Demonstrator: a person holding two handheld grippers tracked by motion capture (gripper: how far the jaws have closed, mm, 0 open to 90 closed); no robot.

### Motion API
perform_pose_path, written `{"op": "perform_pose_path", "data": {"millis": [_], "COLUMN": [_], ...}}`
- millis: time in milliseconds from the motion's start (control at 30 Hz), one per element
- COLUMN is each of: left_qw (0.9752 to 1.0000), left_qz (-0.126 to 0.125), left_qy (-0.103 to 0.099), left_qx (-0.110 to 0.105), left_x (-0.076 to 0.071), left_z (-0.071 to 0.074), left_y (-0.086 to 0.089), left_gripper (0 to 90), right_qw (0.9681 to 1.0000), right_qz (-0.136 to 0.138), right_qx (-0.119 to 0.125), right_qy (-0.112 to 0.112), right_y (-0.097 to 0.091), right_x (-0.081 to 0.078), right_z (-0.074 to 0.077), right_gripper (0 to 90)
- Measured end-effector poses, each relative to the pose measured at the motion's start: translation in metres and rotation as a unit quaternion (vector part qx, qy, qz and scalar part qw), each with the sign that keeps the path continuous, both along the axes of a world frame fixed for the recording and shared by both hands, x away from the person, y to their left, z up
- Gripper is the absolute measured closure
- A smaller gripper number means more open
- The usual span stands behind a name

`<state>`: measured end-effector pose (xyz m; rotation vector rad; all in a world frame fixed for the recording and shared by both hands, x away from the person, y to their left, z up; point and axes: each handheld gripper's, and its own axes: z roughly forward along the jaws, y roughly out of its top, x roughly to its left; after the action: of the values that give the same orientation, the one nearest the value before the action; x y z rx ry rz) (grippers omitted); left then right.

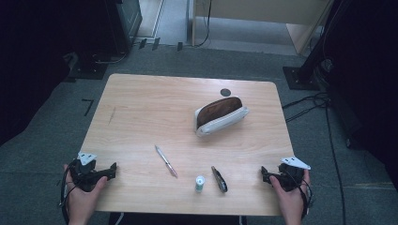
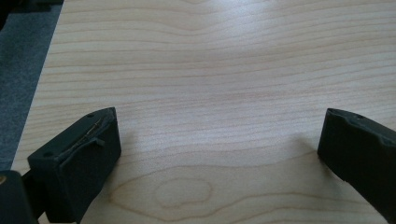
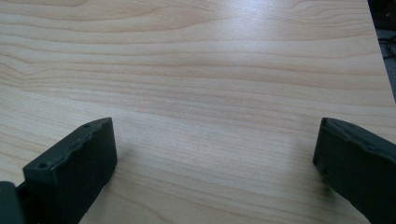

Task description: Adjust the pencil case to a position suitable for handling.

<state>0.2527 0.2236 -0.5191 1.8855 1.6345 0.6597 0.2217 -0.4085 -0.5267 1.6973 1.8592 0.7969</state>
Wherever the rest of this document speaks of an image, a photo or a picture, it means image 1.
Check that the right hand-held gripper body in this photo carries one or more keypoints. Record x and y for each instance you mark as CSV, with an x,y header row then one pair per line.
x,y
290,178

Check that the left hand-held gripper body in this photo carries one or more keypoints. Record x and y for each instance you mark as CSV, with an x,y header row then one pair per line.
x,y
85,178

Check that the clear silver pen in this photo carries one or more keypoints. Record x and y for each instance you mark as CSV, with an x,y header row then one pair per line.
x,y
166,161

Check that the white pencil case brown lining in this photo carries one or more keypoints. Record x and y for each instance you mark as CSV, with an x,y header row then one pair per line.
x,y
220,116

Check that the person's left hand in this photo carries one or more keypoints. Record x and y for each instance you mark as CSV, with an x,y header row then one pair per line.
x,y
82,201

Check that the person's right hand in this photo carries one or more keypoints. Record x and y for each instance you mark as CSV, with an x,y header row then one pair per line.
x,y
289,203

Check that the dark folding knife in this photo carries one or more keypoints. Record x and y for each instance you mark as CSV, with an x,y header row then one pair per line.
x,y
219,179

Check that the black angled floor tape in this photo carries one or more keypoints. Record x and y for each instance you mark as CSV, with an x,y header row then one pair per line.
x,y
88,106

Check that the black stand base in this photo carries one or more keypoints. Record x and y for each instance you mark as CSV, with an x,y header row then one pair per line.
x,y
89,70

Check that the black metal stand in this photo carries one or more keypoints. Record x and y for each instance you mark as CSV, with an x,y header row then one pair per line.
x,y
305,73

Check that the dark curtain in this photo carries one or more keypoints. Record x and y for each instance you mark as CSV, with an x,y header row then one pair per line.
x,y
28,62
369,78

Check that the short black floor tape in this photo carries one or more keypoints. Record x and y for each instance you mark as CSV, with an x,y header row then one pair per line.
x,y
142,43
180,46
156,43

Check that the black cabinet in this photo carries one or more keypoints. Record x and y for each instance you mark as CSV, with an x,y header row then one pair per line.
x,y
125,25

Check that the light wooden furniture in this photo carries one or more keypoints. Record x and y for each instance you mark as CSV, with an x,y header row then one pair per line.
x,y
259,11

